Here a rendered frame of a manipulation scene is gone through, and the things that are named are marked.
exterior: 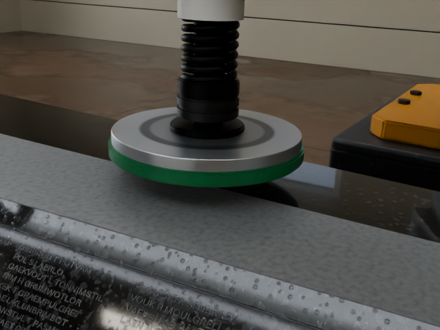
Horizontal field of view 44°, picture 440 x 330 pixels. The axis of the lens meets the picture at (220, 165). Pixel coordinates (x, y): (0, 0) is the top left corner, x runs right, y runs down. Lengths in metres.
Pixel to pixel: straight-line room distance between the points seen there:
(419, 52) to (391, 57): 0.30
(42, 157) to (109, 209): 0.18
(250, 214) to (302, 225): 0.05
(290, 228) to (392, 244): 0.09
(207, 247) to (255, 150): 0.12
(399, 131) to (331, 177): 0.49
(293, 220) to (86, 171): 0.25
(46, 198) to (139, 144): 0.11
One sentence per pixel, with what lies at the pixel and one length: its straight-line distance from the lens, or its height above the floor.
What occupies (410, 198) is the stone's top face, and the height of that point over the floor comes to 0.82.
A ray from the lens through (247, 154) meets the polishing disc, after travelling 0.53.
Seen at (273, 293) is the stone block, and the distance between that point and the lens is 0.44.
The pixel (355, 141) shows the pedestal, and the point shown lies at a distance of 1.11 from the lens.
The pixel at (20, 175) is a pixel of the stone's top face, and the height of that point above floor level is 0.82.
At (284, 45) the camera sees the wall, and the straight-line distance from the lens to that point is 7.03.
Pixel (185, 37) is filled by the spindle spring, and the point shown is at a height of 0.98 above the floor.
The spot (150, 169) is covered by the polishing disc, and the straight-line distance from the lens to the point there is 0.53.
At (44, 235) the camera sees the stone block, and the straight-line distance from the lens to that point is 0.54.
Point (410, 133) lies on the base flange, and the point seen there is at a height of 0.76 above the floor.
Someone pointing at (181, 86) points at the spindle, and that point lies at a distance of 0.58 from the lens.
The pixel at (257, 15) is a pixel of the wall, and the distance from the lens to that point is 7.15.
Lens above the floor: 1.05
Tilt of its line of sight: 20 degrees down
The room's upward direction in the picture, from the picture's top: 2 degrees clockwise
